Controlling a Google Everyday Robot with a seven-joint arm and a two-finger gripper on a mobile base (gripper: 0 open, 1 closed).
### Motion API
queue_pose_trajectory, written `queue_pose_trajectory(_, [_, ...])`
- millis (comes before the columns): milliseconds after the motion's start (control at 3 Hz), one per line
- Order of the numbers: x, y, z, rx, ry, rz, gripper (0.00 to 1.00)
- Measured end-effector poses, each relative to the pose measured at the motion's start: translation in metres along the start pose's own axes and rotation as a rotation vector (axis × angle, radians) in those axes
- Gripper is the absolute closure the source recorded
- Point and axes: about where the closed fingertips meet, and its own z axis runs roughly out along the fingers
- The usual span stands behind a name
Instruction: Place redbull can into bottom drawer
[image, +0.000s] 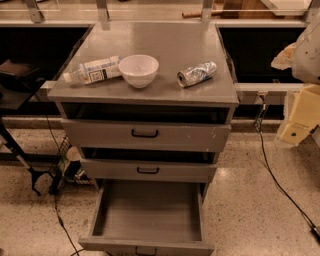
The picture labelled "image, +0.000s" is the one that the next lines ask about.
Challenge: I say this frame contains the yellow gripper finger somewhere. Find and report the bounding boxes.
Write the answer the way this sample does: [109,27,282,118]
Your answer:
[278,84,320,145]

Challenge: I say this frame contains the black floor cable left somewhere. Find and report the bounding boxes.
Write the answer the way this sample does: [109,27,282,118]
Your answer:
[34,94,84,256]

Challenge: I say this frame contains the black floor cable right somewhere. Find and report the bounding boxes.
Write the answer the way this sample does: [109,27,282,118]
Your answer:
[254,99,320,239]

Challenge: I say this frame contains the grey top drawer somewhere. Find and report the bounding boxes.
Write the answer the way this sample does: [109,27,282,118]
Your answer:
[62,103,231,152]

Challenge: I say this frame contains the white ceramic bowl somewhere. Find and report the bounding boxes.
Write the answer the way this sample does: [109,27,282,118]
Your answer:
[119,55,159,88]

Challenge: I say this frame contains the grey drawer cabinet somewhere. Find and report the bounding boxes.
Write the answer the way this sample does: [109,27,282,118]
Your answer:
[47,21,240,188]

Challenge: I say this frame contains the black floor cable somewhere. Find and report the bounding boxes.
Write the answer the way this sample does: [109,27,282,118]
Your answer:
[254,99,320,239]
[34,94,84,256]

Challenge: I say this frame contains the wooden handle on shelf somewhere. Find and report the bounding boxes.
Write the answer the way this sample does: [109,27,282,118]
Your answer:
[182,10,223,19]

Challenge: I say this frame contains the grey middle drawer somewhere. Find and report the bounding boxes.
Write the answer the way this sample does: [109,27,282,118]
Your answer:
[81,148,216,183]

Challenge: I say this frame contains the grey open bottom drawer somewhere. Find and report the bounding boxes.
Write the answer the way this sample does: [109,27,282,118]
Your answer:
[79,180,214,256]

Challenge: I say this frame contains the black stand with tray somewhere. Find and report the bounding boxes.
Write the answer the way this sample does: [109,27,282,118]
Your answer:
[0,59,53,196]

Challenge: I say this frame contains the bottles in wire basket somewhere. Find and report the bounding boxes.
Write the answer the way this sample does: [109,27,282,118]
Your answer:
[57,136,93,185]

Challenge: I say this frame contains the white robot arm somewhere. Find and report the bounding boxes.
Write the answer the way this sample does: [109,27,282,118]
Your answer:
[278,14,320,145]

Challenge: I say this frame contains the clear plastic labelled bottle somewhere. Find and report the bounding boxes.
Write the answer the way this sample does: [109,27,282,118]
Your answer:
[63,56,122,85]

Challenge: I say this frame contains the silver blue redbull can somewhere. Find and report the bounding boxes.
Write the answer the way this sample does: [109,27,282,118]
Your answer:
[177,61,217,88]

